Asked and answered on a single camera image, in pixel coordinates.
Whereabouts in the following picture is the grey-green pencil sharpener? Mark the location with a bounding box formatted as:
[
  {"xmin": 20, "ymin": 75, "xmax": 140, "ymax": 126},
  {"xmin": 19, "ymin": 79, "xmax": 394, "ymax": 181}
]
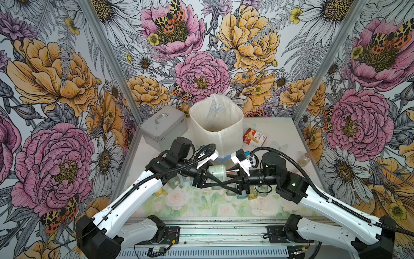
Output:
[{"xmin": 208, "ymin": 165, "xmax": 226, "ymax": 182}]

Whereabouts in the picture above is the translucent yellow shavings tray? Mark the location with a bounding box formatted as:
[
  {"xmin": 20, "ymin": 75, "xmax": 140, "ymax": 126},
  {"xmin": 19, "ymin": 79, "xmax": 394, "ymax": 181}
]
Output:
[{"xmin": 248, "ymin": 189, "xmax": 258, "ymax": 200}]

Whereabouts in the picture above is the dark green pencil sharpener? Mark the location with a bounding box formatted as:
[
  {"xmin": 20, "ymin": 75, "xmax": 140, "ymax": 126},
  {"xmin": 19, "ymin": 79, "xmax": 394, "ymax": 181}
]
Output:
[{"xmin": 167, "ymin": 176, "xmax": 184, "ymax": 190}]

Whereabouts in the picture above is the yellow pencil sharpener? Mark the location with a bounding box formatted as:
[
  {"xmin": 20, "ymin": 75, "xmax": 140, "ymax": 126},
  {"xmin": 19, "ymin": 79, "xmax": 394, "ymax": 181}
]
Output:
[{"xmin": 155, "ymin": 189, "xmax": 168, "ymax": 197}]

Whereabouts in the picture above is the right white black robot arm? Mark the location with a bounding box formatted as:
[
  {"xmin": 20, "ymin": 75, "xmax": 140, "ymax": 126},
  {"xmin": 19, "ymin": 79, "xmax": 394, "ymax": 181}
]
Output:
[{"xmin": 207, "ymin": 147, "xmax": 414, "ymax": 259}]

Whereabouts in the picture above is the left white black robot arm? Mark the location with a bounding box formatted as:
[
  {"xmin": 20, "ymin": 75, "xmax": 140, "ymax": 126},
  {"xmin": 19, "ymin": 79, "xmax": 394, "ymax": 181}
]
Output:
[{"xmin": 75, "ymin": 137, "xmax": 221, "ymax": 259}]

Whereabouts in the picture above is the small glass jar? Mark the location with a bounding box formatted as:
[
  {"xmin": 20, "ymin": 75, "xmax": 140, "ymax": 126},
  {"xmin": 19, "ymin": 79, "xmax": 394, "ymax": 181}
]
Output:
[{"xmin": 297, "ymin": 153, "xmax": 312, "ymax": 167}]

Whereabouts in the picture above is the silver aluminium case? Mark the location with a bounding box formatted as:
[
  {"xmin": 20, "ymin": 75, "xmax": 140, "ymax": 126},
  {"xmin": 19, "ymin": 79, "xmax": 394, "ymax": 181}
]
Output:
[{"xmin": 140, "ymin": 106, "xmax": 188, "ymax": 151}]

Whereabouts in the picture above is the red white bandage box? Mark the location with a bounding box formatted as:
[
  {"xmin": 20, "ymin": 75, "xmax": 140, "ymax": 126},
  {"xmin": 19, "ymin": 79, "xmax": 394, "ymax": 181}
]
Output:
[{"xmin": 243, "ymin": 128, "xmax": 267, "ymax": 147}]

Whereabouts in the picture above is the white lined trash bin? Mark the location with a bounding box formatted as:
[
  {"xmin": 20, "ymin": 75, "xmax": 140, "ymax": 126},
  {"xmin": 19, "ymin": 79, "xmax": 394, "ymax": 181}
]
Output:
[{"xmin": 189, "ymin": 94, "xmax": 244, "ymax": 159}]

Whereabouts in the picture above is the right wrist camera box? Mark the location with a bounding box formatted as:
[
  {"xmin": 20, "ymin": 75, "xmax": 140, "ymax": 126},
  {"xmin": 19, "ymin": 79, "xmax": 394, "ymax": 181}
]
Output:
[{"xmin": 231, "ymin": 149, "xmax": 259, "ymax": 176}]

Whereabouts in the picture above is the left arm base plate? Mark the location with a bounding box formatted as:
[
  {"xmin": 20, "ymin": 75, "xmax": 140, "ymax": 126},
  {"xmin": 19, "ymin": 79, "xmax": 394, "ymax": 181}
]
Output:
[{"xmin": 154, "ymin": 226, "xmax": 181, "ymax": 245}]

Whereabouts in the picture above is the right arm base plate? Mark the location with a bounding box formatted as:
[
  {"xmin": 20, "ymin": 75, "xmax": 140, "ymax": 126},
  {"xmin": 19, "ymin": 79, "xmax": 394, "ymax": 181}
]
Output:
[{"xmin": 263, "ymin": 225, "xmax": 314, "ymax": 243}]

